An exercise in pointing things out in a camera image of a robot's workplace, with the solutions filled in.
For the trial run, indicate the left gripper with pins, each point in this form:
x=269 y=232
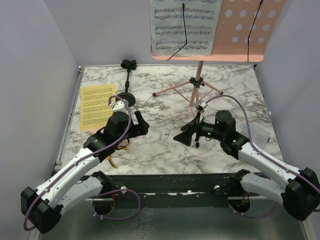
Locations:
x=140 y=129

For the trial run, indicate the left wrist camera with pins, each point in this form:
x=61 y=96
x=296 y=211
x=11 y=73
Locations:
x=119 y=105

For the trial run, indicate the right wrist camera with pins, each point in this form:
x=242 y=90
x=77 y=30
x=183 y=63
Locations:
x=202 y=108

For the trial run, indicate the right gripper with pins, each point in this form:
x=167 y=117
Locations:
x=194 y=131

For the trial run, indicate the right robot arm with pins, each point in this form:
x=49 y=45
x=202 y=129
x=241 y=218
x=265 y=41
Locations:
x=298 y=191

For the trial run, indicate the yellow handled pliers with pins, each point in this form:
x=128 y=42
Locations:
x=114 y=159

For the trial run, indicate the black microphone desk stand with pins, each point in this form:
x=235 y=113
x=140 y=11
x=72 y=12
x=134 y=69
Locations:
x=128 y=65

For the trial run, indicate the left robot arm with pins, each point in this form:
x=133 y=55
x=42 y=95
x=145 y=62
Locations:
x=45 y=205

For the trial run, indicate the pink perforated music stand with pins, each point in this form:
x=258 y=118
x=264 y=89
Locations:
x=243 y=31

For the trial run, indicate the yellow sheet music paper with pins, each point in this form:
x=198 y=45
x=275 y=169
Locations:
x=94 y=110

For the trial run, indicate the clear plastic compartment box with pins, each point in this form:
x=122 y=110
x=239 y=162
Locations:
x=259 y=135

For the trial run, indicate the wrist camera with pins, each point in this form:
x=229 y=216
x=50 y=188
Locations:
x=202 y=108
x=119 y=105

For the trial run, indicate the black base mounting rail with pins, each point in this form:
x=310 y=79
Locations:
x=170 y=191

